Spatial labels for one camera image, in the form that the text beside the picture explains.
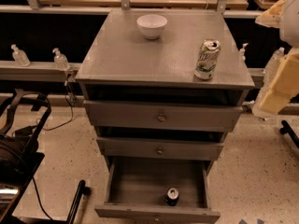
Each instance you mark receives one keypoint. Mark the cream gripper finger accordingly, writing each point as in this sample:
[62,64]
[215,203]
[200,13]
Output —
[272,16]
[284,86]

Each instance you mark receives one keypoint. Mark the blue pepsi can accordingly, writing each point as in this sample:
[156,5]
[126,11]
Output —
[172,196]

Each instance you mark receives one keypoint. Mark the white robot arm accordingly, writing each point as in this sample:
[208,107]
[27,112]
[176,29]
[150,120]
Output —
[289,24]

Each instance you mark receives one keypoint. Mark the green white 7up can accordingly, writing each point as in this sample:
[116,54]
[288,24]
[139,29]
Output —
[207,59]

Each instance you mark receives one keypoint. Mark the grey wooden drawer cabinet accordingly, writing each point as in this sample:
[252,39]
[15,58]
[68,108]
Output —
[124,66]

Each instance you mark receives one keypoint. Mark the top grey drawer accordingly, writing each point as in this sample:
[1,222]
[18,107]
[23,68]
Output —
[182,117]

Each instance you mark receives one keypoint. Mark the middle grey drawer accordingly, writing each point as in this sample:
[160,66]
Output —
[160,149]

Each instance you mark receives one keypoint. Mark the bottom grey open drawer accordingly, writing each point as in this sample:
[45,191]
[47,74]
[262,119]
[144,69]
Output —
[137,186]

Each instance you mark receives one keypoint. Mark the clear plastic water bottle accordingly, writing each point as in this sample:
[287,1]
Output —
[268,74]

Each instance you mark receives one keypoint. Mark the black caster leg right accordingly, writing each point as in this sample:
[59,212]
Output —
[286,128]

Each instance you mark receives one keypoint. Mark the small pump bottle right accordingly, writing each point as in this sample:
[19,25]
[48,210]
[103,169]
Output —
[242,51]

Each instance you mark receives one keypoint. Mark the white ceramic bowl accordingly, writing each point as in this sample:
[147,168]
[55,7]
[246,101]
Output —
[151,26]

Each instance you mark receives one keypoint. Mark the clear pump bottle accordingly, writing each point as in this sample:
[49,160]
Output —
[19,56]
[60,60]

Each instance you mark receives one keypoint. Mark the black chair base leg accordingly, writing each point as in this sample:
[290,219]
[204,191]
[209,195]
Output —
[82,190]

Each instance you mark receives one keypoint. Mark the clear pump bottle far left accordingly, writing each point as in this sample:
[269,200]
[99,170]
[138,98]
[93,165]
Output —
[19,56]

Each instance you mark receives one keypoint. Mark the black office chair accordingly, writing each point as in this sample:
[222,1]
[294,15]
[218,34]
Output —
[19,158]

